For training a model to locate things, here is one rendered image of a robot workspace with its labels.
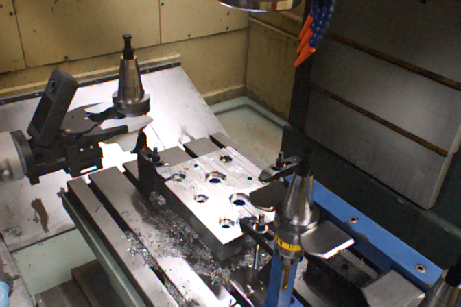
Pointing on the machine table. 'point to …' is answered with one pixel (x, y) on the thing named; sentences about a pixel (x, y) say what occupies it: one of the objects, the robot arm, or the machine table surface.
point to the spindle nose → (261, 5)
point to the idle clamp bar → (338, 272)
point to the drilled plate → (235, 238)
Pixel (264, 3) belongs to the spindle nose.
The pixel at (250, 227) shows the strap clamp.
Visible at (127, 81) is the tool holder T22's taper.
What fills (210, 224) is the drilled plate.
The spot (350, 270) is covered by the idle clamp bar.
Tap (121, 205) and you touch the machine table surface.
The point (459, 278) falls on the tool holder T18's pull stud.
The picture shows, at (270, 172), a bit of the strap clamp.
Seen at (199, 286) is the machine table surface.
